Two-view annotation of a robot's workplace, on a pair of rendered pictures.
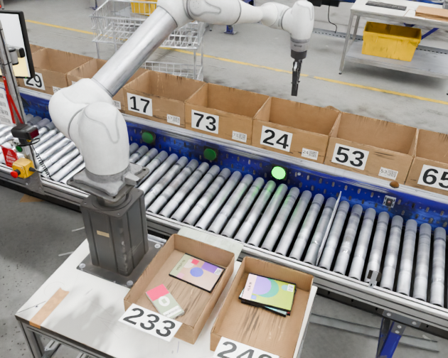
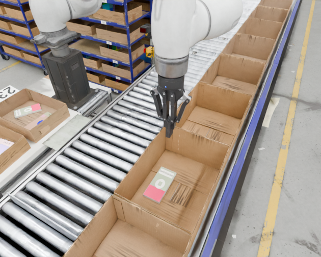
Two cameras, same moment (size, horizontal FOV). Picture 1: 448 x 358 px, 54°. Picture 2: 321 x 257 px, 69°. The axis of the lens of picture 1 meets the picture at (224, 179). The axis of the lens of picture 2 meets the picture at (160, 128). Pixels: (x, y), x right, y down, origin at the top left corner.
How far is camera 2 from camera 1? 2.30 m
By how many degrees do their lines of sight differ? 70
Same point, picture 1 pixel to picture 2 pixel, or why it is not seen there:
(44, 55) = (277, 27)
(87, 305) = (46, 88)
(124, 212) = (44, 57)
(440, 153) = not seen: outside the picture
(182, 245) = (63, 113)
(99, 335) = not seen: hidden behind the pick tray
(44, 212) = not seen: hidden behind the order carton
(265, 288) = not seen: outside the picture
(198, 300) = (21, 124)
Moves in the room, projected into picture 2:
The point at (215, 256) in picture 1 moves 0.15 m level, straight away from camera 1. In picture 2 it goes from (45, 128) to (69, 130)
